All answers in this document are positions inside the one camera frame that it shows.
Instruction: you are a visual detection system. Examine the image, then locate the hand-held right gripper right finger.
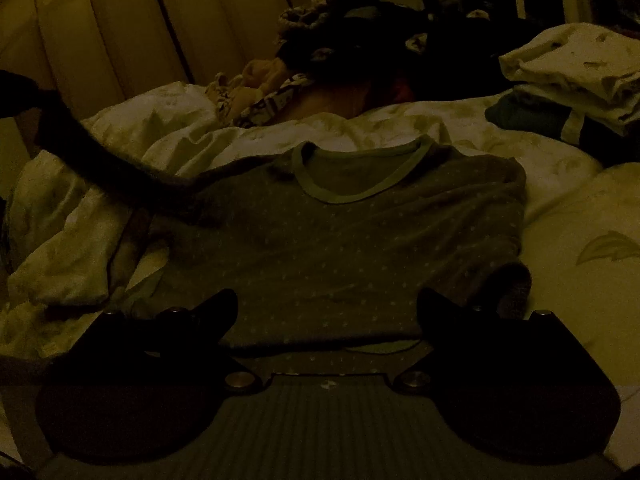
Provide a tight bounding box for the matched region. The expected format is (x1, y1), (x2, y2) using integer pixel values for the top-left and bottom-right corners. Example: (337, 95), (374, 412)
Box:
(392, 287), (617, 393)

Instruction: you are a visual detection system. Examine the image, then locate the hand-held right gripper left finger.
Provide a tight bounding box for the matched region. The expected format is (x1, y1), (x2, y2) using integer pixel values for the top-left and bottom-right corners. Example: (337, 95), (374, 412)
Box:
(47, 288), (263, 393)

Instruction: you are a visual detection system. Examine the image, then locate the grey dotted shirt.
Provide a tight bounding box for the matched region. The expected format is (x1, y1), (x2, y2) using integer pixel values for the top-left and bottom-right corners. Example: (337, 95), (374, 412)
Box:
(0, 70), (532, 377)

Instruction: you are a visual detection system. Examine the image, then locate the dark patterned clothes pile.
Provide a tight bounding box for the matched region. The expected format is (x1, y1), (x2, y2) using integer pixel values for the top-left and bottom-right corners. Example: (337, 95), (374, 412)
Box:
(400, 5), (508, 103)

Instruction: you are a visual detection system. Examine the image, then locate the pile of dark clothes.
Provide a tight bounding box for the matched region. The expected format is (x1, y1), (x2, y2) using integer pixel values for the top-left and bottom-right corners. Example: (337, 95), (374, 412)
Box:
(276, 0), (433, 83)

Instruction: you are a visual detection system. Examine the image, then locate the floral duvet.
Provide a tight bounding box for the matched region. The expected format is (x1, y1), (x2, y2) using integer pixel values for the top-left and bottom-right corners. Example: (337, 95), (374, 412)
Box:
(0, 80), (640, 461)

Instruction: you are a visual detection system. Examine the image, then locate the dark folded garment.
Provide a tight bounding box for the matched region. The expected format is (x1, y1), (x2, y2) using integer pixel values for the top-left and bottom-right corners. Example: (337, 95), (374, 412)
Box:
(486, 91), (640, 167)

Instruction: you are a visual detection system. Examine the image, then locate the tan pillow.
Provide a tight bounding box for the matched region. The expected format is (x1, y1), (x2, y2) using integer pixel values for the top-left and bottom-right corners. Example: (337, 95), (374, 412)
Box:
(280, 77), (418, 123)

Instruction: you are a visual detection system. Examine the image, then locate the orange plush toy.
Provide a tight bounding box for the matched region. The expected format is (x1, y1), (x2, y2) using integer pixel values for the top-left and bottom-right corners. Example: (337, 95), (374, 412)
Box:
(241, 57), (292, 103)

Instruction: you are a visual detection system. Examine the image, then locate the white folded printed garment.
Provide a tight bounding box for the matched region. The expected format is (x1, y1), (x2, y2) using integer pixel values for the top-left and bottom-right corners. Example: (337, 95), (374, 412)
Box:
(499, 22), (640, 136)

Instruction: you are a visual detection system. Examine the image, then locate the padded headboard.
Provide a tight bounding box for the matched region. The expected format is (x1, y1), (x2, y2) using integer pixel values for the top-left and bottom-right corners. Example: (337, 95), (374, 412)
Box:
(0, 0), (383, 201)

